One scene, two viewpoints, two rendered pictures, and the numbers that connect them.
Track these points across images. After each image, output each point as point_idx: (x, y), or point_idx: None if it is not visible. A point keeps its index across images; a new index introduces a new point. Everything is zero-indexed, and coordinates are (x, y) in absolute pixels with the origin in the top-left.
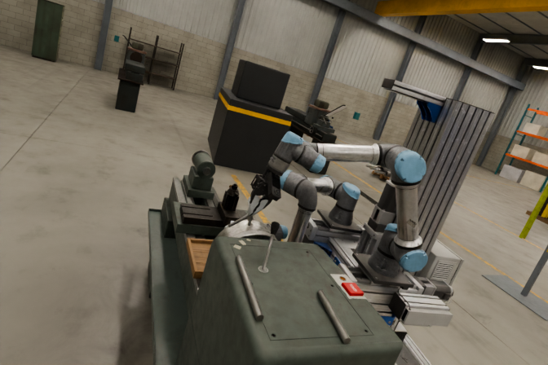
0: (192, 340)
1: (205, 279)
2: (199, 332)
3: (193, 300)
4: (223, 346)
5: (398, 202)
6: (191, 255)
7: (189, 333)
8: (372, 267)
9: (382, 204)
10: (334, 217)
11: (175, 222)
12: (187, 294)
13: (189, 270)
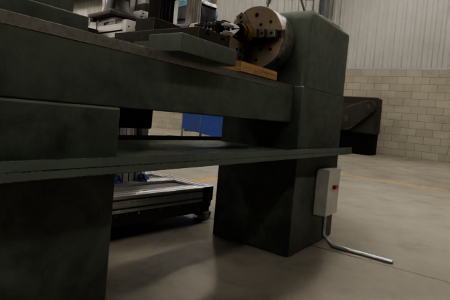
0: (313, 95)
1: (313, 46)
2: (318, 79)
3: (278, 98)
4: (336, 55)
5: None
6: (262, 67)
7: (309, 97)
8: None
9: None
10: (130, 13)
11: (228, 52)
12: (263, 111)
13: (257, 89)
